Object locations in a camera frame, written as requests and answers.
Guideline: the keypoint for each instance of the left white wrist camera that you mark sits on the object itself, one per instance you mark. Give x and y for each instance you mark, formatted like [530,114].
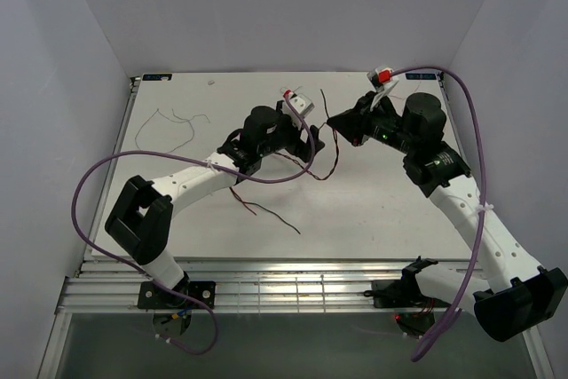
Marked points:
[296,104]

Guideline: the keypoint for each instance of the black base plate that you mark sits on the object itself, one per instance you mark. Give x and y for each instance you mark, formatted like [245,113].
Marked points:
[151,297]
[396,294]

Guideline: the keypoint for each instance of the left blue label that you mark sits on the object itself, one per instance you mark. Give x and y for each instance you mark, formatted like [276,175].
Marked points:
[163,77]

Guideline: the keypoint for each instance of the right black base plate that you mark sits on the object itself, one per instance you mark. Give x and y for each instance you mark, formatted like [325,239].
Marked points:
[396,294]

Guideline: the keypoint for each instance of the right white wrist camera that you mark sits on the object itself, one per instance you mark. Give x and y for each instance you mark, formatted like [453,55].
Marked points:
[384,81]

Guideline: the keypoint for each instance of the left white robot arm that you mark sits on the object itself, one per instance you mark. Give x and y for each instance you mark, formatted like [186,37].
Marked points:
[139,222]

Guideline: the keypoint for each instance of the right blue label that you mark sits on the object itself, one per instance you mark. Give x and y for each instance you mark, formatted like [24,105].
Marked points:
[412,76]

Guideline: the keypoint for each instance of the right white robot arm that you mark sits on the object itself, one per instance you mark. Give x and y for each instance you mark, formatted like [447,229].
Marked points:
[517,292]

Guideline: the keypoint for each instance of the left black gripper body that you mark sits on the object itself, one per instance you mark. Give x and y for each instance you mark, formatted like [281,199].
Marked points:
[286,136]

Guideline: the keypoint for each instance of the blue label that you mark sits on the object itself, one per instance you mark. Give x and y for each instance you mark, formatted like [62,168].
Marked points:
[163,77]
[412,76]

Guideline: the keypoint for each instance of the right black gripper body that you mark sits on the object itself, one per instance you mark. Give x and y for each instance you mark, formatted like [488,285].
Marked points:
[383,126]

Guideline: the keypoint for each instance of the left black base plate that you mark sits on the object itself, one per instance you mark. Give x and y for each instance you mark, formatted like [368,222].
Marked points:
[151,297]

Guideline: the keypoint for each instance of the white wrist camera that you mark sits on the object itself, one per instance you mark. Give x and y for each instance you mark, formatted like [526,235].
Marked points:
[384,81]
[296,104]

